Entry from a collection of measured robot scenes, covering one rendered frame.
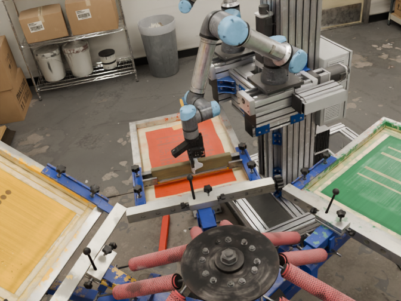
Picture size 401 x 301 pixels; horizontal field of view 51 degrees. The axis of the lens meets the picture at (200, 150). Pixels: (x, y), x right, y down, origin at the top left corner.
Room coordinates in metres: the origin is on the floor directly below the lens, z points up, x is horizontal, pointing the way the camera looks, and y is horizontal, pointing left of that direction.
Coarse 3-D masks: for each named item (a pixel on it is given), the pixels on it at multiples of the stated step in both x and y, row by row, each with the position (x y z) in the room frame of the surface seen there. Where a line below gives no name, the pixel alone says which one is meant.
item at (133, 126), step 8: (224, 112) 2.19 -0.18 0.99; (144, 120) 2.23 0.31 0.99; (152, 120) 2.22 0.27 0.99; (160, 120) 2.22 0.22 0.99; (168, 120) 2.22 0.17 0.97; (176, 120) 2.23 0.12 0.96; (224, 120) 2.11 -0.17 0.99; (136, 128) 2.17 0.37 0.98; (224, 128) 2.06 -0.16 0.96; (232, 128) 2.01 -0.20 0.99; (136, 136) 2.07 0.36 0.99; (232, 136) 1.93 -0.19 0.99; (136, 144) 1.99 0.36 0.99; (232, 144) 1.88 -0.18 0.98; (136, 152) 1.91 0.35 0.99; (136, 160) 1.83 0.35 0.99; (232, 184) 1.53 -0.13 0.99; (160, 200) 1.49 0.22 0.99
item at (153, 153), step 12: (156, 132) 2.14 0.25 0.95; (168, 132) 2.12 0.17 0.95; (180, 132) 2.10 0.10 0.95; (156, 144) 2.01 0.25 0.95; (156, 156) 1.89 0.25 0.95; (180, 180) 1.66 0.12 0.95; (192, 180) 1.64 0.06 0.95; (156, 192) 1.59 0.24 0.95; (168, 192) 1.58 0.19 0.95; (180, 192) 1.57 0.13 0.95
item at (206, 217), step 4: (204, 208) 1.34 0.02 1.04; (208, 208) 1.34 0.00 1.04; (200, 212) 1.32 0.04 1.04; (204, 212) 1.32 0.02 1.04; (208, 212) 1.32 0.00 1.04; (212, 212) 1.31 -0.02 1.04; (200, 216) 1.30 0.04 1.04; (204, 216) 1.29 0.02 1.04; (208, 216) 1.29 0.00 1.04; (212, 216) 1.29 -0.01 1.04; (200, 220) 1.28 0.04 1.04; (204, 220) 1.27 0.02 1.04; (208, 220) 1.27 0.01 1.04; (212, 220) 1.26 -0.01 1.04; (204, 224) 1.25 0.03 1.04; (208, 224) 1.25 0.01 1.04; (212, 224) 1.24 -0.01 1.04; (216, 224) 1.24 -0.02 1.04; (204, 228) 1.23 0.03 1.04; (208, 228) 1.23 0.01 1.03
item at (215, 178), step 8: (208, 120) 2.19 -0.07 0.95; (200, 128) 2.11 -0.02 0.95; (208, 128) 2.10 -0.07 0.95; (216, 136) 2.00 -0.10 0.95; (216, 144) 1.93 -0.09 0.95; (216, 152) 1.85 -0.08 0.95; (224, 152) 1.84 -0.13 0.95; (200, 176) 1.67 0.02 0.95; (208, 176) 1.66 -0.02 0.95; (216, 176) 1.65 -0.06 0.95; (224, 176) 1.64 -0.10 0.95; (232, 176) 1.63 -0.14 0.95; (200, 184) 1.61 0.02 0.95; (208, 184) 1.60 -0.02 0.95; (216, 184) 1.59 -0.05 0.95
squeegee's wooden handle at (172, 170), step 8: (200, 160) 1.66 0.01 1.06; (208, 160) 1.66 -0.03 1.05; (216, 160) 1.67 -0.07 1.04; (224, 160) 1.67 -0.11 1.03; (152, 168) 1.65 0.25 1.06; (160, 168) 1.64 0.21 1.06; (168, 168) 1.64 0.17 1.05; (176, 168) 1.65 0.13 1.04; (184, 168) 1.65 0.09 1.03; (200, 168) 1.66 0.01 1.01; (208, 168) 1.66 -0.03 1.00; (152, 176) 1.63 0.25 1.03; (160, 176) 1.64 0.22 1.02; (168, 176) 1.64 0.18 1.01; (176, 176) 1.64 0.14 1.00
